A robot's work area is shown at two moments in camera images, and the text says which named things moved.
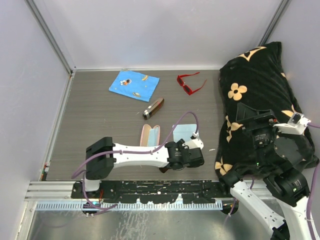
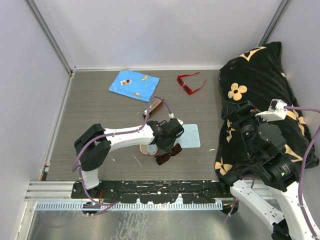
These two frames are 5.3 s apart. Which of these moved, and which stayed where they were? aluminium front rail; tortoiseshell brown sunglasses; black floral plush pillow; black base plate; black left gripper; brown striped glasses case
Moved: tortoiseshell brown sunglasses; black left gripper
Stayed: aluminium front rail; black floral plush pillow; brown striped glasses case; black base plate
